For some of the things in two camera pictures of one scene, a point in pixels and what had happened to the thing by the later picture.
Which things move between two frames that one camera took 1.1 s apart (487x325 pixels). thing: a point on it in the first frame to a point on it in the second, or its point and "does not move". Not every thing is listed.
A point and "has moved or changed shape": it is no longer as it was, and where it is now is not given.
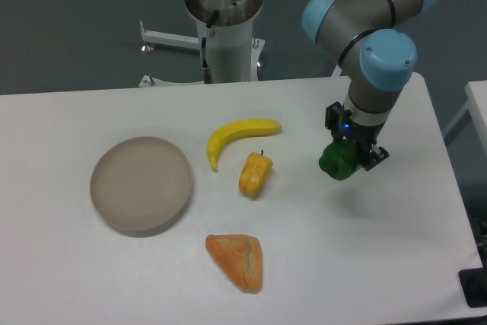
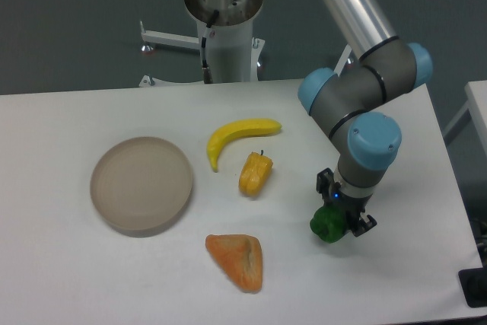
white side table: [476, 96] does not move
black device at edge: [473, 285] does not move
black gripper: [364, 137] to [352, 207]
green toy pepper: [339, 160] has moved or changed shape
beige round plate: [141, 186] does not move
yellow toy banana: [250, 127] does not move
